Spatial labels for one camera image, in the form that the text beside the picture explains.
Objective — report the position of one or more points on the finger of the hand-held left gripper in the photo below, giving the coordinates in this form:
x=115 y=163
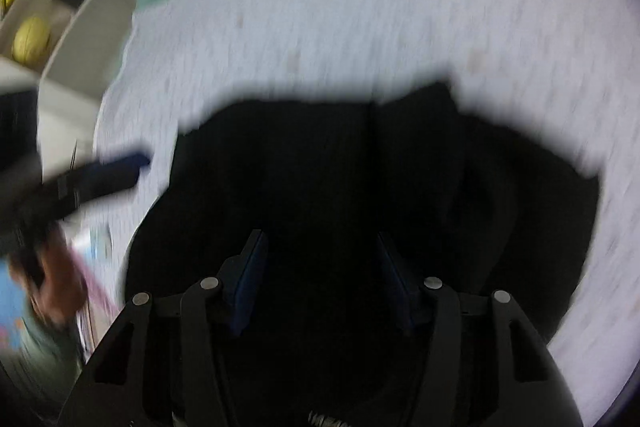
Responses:
x=110 y=174

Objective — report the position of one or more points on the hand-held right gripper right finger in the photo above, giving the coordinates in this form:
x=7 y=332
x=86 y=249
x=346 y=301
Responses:
x=397 y=289

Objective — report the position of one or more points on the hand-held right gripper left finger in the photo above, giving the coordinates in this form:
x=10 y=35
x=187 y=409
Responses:
x=247 y=289

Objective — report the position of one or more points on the black hooded jacket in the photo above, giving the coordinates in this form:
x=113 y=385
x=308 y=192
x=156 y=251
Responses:
x=325 y=167

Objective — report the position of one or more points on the person's left hand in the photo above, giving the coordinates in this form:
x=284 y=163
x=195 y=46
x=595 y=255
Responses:
x=57 y=277

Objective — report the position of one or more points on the pink blanket edge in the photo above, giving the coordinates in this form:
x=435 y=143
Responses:
x=95 y=279

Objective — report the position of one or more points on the white bookshelf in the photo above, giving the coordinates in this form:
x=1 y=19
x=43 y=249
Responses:
x=85 y=32

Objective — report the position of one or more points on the yellow globe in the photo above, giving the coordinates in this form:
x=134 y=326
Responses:
x=32 y=39

